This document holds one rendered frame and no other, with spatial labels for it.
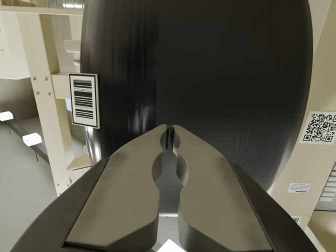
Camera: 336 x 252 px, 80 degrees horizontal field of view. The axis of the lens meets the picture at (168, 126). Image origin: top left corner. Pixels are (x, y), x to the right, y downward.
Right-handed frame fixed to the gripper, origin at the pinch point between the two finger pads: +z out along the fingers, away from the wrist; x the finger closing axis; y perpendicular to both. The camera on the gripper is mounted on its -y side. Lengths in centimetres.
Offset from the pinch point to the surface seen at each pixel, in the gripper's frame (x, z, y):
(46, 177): -388, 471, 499
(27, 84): -739, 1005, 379
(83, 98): -9.6, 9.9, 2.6
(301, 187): 33, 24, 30
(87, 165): -36, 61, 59
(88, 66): -9.4, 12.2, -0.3
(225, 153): 6.6, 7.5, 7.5
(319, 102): 30.4, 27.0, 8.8
